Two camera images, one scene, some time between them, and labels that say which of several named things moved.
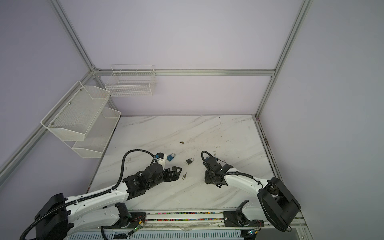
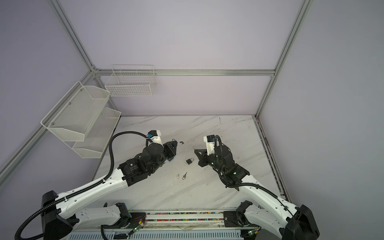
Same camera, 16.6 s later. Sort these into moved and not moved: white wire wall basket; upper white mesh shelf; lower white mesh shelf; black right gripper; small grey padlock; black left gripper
Moved: black right gripper; black left gripper
Not moved: lower white mesh shelf; small grey padlock; upper white mesh shelf; white wire wall basket
